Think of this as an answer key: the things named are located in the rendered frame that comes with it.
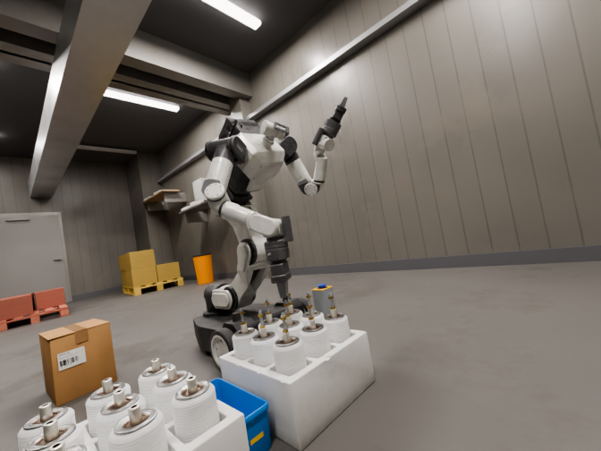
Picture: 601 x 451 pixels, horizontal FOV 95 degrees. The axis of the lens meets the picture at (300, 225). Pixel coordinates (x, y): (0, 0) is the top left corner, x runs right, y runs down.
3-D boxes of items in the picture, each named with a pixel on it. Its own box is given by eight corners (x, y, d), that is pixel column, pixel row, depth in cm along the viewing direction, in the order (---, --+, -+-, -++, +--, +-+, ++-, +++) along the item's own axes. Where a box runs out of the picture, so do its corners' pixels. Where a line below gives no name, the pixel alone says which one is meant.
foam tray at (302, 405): (226, 406, 100) (218, 356, 101) (300, 360, 128) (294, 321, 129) (300, 453, 73) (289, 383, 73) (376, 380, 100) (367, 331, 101)
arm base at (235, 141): (204, 164, 122) (202, 138, 122) (222, 169, 134) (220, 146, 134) (233, 158, 117) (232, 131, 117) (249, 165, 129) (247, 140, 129)
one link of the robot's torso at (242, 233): (242, 271, 145) (209, 203, 162) (268, 265, 158) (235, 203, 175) (256, 256, 136) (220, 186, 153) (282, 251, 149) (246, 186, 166)
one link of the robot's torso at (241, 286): (215, 300, 165) (237, 236, 144) (242, 292, 179) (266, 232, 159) (228, 319, 157) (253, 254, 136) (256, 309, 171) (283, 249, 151)
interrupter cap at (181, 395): (170, 396, 64) (169, 393, 64) (200, 380, 69) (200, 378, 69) (183, 405, 59) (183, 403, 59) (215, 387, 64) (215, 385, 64)
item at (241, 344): (265, 386, 96) (257, 334, 97) (237, 392, 95) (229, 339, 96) (266, 373, 106) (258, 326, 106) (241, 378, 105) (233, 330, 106)
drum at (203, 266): (218, 280, 548) (215, 251, 550) (202, 285, 521) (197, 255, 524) (209, 281, 572) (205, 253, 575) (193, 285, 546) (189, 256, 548)
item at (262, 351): (275, 380, 99) (266, 329, 100) (292, 387, 92) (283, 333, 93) (252, 394, 92) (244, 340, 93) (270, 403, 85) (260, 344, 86)
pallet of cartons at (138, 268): (136, 296, 523) (130, 251, 527) (117, 294, 622) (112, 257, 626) (189, 283, 597) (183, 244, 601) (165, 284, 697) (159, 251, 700)
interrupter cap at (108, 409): (97, 410, 63) (97, 407, 63) (133, 393, 69) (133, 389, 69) (105, 421, 58) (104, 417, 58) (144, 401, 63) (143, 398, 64)
